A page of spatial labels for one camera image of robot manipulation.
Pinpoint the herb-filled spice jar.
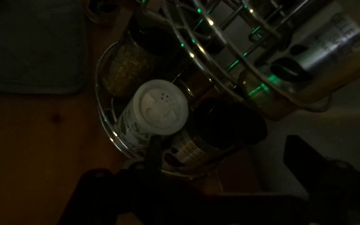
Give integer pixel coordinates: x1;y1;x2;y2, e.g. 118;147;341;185
103;40;158;98

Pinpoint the labelled spice jar top rack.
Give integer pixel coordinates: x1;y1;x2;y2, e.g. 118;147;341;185
270;12;360;82

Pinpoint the two-tier wire spice rack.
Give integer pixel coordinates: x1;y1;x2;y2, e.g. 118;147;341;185
95;0;360;176

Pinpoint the grey mat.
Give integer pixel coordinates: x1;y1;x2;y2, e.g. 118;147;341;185
0;0;86;95

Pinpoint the dark spice jar bottom rack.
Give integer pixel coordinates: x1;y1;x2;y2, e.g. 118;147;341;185
169;97;269;166

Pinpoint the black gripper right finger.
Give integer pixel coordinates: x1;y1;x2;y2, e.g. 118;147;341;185
283;135;360;225

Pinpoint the white salt shaker bottle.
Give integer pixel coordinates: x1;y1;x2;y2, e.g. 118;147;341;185
114;80;189;147

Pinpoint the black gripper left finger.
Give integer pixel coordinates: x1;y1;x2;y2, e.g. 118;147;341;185
59;136;210;225

